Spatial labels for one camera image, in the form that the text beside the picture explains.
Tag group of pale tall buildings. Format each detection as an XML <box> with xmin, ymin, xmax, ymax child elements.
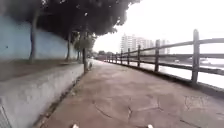
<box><xmin>119</xmin><ymin>33</ymin><xmax>171</xmax><ymax>56</ymax></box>

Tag red paved path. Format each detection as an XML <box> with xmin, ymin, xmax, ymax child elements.
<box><xmin>39</xmin><ymin>59</ymin><xmax>224</xmax><ymax>128</ymax></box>

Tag row of big dark trees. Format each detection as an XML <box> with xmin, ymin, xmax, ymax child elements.
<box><xmin>0</xmin><ymin>0</ymin><xmax>141</xmax><ymax>73</ymax></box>

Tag grey kerb under fence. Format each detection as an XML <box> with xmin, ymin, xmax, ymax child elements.
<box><xmin>106</xmin><ymin>61</ymin><xmax>224</xmax><ymax>98</ymax></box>

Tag grey water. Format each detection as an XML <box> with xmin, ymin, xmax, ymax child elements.
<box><xmin>129</xmin><ymin>58</ymin><xmax>224</xmax><ymax>90</ymax></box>

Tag dark wooden rail fence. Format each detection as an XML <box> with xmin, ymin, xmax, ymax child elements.
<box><xmin>103</xmin><ymin>28</ymin><xmax>224</xmax><ymax>86</ymax></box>

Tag low grey concrete wall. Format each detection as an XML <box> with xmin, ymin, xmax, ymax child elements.
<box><xmin>0</xmin><ymin>61</ymin><xmax>93</xmax><ymax>128</ymax></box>

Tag blue painted wall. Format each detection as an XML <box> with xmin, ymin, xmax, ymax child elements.
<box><xmin>0</xmin><ymin>14</ymin><xmax>81</xmax><ymax>62</ymax></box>

